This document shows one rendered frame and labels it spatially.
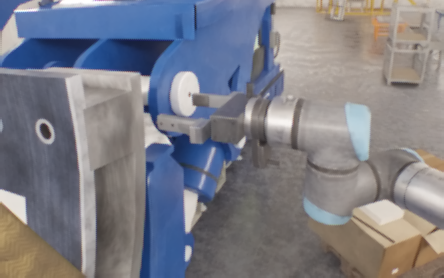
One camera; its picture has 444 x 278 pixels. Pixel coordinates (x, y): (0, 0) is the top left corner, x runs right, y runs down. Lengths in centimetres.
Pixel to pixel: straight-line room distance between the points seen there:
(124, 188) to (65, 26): 70
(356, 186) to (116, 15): 87
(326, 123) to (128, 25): 76
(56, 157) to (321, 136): 47
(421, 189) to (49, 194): 67
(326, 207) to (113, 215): 49
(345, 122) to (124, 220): 54
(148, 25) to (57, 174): 58
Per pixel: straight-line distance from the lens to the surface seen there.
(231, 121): 56
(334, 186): 59
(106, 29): 119
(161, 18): 107
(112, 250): 89
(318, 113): 56
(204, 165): 144
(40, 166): 73
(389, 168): 67
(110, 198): 84
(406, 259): 341
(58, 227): 74
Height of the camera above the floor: 253
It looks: 24 degrees down
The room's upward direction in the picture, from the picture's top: 2 degrees counter-clockwise
